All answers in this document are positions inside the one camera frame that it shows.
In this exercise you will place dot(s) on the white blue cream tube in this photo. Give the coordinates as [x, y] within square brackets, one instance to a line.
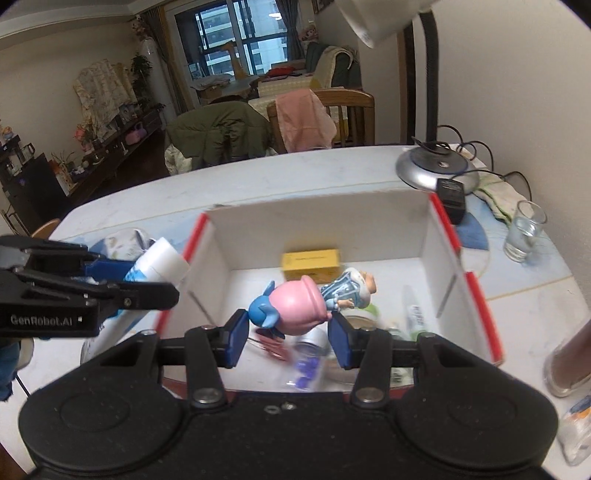
[146, 271]

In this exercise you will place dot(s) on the green white glue stick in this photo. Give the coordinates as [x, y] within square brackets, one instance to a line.
[416, 324]

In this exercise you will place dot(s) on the wooden chair with pink cloth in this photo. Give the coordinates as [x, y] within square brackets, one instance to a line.
[353, 112]

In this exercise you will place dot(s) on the silver desk lamp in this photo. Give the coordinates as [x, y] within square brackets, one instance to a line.
[430, 163]

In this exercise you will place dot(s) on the pink cloth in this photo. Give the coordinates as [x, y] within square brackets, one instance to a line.
[304, 122]

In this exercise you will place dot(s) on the yellow small box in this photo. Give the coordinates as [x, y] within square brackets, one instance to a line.
[322, 266]

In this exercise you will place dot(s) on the dark tv cabinet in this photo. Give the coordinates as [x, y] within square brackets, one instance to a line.
[41, 188]

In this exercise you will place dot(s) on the sofa with blankets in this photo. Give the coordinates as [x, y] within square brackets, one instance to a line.
[325, 66]

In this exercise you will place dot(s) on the pink blue toy figurine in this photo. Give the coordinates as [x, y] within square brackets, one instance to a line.
[296, 307]

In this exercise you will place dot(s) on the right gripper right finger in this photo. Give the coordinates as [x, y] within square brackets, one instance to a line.
[373, 353]

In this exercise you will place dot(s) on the green white cloth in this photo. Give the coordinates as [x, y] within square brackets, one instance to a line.
[500, 196]

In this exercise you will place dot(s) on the wooden chair left edge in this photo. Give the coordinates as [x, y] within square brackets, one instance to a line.
[45, 231]

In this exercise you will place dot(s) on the pink binder clip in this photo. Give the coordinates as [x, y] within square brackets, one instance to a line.
[270, 344]

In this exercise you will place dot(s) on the olive green jacket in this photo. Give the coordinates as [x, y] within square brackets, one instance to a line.
[216, 134]

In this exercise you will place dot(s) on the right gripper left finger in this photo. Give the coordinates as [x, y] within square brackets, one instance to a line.
[202, 352]

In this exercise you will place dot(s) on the red cardboard box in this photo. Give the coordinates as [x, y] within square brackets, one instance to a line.
[400, 241]

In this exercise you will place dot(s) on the white round sunglasses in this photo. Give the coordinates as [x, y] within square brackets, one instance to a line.
[126, 245]

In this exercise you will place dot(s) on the black power adapter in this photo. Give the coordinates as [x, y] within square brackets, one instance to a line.
[451, 194]

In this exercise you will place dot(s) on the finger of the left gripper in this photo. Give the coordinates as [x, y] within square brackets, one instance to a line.
[50, 291]
[56, 258]

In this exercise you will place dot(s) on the small clear glass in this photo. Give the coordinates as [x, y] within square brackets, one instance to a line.
[527, 225]

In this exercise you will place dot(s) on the blue gloved hand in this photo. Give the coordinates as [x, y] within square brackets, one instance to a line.
[9, 357]

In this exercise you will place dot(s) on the brown spice bottle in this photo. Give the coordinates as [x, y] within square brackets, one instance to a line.
[567, 368]

